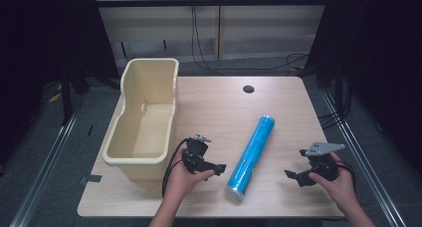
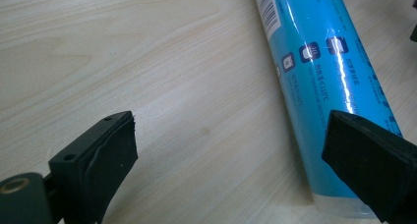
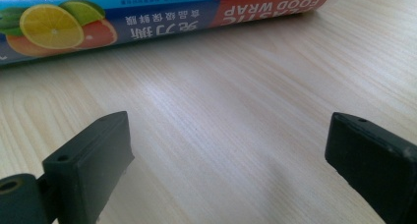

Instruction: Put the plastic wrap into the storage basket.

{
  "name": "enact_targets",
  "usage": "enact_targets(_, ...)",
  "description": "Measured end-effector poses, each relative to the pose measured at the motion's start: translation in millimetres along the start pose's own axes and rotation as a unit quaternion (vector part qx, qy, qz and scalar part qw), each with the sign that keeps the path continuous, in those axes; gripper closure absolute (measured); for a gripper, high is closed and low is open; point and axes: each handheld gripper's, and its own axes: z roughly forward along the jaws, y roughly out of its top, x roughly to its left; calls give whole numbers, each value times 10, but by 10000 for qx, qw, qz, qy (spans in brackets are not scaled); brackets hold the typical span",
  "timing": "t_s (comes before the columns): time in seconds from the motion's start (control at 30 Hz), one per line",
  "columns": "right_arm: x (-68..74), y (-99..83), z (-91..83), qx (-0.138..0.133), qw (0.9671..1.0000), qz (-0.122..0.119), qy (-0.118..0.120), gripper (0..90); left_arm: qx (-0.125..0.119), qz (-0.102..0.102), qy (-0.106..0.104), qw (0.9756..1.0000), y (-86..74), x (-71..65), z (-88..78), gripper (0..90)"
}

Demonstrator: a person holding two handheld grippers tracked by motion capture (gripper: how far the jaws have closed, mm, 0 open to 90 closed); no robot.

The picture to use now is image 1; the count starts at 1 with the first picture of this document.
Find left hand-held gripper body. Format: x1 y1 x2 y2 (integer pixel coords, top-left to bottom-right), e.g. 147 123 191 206
181 132 213 175

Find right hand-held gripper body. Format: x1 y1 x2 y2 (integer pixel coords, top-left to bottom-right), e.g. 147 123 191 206
300 140 346 182

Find person's right hand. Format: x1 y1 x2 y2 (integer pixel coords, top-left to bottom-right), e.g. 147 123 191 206
308 152 359 212

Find person's left hand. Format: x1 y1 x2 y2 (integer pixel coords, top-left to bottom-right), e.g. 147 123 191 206
164 150 216 202

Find blue cylindrical tube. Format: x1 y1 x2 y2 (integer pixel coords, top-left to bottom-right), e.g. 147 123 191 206
225 114 277 202

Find cream plastic bin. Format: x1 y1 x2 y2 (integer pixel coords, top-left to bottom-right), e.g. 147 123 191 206
102 57 181 182

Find black tape piece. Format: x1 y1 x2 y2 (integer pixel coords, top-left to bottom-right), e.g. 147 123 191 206
78 174 104 184

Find dark curtain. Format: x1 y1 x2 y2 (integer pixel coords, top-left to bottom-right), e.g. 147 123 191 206
0 0 121 176
304 0 422 176

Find black metal stand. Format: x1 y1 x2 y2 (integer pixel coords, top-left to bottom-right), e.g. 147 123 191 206
59 62 92 127

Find black horizontal metal bar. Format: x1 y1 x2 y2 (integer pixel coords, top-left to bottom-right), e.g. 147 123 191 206
95 0 332 8

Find yellow floor item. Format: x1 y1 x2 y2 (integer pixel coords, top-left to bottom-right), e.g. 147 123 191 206
48 92 63 105

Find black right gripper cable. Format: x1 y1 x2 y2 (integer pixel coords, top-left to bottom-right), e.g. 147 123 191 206
334 159 357 192

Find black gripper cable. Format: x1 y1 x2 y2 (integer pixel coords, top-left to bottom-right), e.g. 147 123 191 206
334 159 357 192
161 137 192 199

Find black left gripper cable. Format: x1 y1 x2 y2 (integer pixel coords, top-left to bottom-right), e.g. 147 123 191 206
161 137 192 199

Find metal floor rail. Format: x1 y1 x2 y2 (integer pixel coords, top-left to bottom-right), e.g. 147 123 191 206
320 87 408 227
9 97 86 227

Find black floor cables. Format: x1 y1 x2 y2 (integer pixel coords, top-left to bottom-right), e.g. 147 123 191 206
317 82 353 130

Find black wall cables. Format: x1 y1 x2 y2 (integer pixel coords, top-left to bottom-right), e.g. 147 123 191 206
190 5 311 76

